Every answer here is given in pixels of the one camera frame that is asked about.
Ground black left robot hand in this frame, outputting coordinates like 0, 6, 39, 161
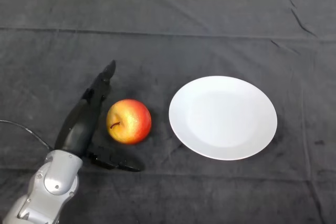
54, 60, 144, 173

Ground red yellow apple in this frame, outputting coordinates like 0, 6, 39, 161
106, 99, 152, 145

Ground white round plate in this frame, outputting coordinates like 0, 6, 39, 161
168, 76, 278, 161

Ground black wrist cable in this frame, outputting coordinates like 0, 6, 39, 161
0, 120, 53, 151

